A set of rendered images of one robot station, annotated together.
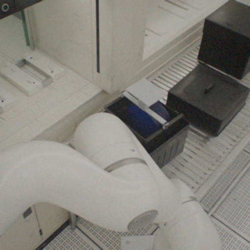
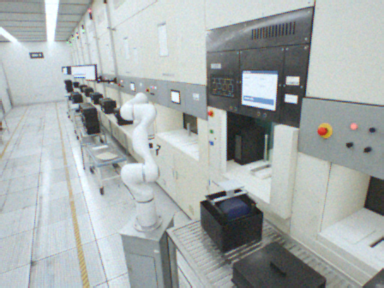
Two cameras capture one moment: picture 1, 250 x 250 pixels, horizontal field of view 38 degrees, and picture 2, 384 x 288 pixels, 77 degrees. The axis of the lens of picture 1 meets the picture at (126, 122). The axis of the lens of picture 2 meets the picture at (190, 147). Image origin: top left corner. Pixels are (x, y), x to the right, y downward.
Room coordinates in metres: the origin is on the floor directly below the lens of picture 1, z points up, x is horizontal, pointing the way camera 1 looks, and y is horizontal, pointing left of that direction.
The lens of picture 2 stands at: (1.29, -1.28, 1.76)
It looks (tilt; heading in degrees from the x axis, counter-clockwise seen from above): 20 degrees down; 114
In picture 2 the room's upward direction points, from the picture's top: 3 degrees counter-clockwise
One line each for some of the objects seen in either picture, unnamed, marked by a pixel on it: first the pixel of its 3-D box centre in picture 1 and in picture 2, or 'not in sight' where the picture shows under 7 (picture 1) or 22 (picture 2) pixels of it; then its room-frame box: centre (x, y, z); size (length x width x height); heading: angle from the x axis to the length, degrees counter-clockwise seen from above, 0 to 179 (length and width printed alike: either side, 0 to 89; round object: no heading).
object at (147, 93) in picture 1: (141, 121); (230, 207); (0.99, -0.06, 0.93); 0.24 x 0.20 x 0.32; 46
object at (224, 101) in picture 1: (208, 95); (277, 277); (1.28, -0.38, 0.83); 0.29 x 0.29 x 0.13; 53
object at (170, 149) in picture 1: (140, 135); (230, 219); (0.99, -0.06, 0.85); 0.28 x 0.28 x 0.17; 46
